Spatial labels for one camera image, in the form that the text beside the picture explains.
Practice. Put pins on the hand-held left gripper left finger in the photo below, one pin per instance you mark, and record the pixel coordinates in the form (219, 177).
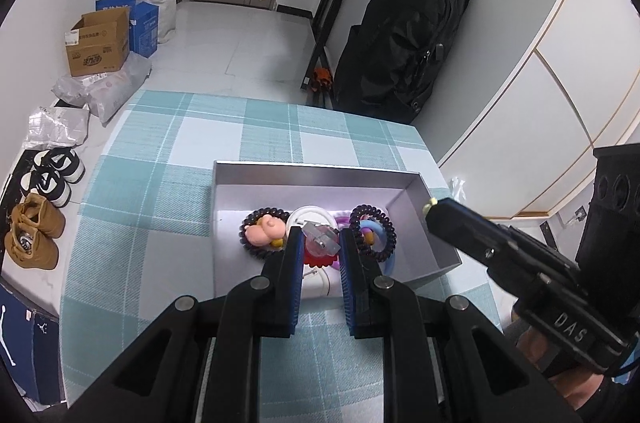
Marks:
(296, 273)

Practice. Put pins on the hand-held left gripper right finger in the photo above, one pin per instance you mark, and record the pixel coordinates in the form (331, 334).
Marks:
(350, 283)

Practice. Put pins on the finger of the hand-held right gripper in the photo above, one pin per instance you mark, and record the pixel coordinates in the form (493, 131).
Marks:
(470, 233)

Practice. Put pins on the white rounded object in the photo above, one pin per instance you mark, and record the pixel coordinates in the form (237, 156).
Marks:
(325, 285)

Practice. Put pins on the clear and red hair clip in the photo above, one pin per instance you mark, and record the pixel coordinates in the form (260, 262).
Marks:
(320, 243)

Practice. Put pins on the small pale yellow charm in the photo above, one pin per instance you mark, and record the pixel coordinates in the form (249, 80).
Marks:
(431, 202)

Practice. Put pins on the white round compact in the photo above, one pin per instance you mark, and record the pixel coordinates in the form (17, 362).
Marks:
(310, 215)

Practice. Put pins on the grey cardboard box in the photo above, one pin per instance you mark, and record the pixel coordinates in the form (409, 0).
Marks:
(300, 183)

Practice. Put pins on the person's right forearm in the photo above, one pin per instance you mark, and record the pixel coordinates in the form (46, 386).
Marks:
(585, 403)

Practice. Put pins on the person's right hand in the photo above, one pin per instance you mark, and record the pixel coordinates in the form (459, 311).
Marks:
(532, 345)

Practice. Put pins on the white plastic wrapper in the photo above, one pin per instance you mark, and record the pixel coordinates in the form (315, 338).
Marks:
(457, 189)

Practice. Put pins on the teal checked tablecloth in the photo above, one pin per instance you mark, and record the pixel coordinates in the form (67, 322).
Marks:
(165, 183)

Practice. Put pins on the white wardrobe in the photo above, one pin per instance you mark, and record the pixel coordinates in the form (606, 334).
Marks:
(575, 78)

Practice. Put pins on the orange clamp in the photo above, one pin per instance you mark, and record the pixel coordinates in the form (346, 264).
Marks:
(322, 78)

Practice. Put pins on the black backpack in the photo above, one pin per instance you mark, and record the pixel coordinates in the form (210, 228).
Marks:
(400, 43)

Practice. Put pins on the white padded parcel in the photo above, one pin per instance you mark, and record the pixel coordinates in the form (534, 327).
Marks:
(115, 93)

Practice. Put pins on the brown suede shoe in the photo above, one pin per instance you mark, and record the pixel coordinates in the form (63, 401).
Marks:
(30, 248)
(42, 215)

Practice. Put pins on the black and white sneaker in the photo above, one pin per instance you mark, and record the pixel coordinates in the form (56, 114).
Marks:
(60, 160)
(47, 183)

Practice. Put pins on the dark blue shoe box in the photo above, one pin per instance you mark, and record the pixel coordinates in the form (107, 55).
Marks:
(25, 338)

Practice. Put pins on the clear plastic bag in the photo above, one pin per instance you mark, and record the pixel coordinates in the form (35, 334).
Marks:
(57, 125)

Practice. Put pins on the blue cardboard box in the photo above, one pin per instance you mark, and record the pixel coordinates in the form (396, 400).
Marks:
(145, 33)

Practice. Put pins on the white bag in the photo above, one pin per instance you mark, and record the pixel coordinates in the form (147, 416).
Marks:
(167, 18)

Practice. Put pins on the grey plastic parcel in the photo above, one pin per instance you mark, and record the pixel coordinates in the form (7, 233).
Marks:
(70, 90)

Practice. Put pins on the brown cardboard box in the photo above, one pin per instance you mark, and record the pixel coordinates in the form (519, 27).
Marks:
(97, 53)

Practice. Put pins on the wall socket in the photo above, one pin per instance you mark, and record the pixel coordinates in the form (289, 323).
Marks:
(579, 214)

